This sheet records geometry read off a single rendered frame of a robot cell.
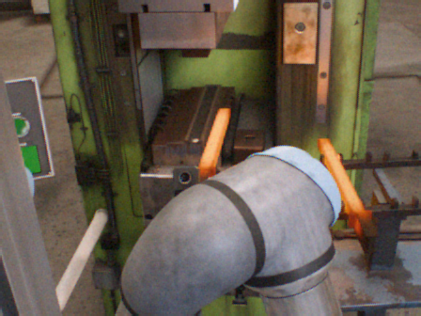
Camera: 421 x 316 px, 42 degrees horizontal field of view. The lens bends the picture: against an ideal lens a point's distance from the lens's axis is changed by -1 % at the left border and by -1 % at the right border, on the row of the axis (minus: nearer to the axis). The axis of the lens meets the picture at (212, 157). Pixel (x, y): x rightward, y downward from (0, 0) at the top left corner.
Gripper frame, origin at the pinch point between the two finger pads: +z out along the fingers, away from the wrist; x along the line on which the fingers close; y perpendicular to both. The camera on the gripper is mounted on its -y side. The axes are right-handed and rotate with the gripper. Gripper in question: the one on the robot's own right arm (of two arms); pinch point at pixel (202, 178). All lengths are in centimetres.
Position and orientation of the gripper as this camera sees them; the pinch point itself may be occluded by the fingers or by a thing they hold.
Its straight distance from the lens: 112.6
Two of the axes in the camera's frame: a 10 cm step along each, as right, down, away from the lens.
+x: 9.9, 0.1, -1.5
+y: 0.6, 8.8, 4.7
